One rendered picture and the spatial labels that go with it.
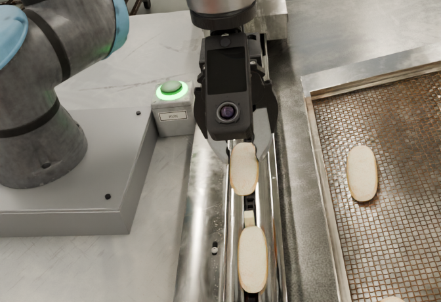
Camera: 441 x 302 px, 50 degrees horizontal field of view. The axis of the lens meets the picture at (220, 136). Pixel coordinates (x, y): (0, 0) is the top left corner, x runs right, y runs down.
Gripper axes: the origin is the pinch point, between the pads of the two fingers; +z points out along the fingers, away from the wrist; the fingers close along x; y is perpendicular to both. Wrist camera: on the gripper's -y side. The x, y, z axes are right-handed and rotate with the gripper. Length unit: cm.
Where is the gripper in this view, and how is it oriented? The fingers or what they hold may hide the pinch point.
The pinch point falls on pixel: (243, 158)
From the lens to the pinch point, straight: 60.4
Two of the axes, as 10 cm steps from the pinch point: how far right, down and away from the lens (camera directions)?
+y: 0.3, -6.3, 7.8
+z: 1.4, 7.7, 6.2
